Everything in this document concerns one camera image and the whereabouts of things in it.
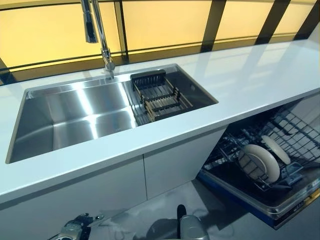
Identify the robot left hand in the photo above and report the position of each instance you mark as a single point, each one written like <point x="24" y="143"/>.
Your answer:
<point x="75" y="226"/>

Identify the cream round plate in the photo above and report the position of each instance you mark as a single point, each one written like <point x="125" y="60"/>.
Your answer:
<point x="267" y="160"/>
<point x="277" y="150"/>

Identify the dishwasher door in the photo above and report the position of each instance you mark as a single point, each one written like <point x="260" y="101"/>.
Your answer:
<point x="245" y="197"/>

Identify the wide white cabinet door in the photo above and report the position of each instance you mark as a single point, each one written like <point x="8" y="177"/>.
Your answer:
<point x="75" y="200"/>

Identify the stainless steel sink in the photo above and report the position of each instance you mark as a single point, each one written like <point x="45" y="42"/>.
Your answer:
<point x="75" y="120"/>

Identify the black robot right foot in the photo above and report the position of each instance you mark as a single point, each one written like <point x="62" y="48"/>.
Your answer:
<point x="181" y="211"/>

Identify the narrow white cabinet door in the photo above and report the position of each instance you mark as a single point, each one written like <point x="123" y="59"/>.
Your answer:
<point x="175" y="165"/>

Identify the robot right leg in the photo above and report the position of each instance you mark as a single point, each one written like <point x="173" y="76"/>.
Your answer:
<point x="193" y="227"/>

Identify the chrome pull-down faucet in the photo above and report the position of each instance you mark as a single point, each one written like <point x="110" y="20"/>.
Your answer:
<point x="102" y="37"/>

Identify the dark window frame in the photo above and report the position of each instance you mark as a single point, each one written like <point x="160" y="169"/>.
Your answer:
<point x="122" y="30"/>

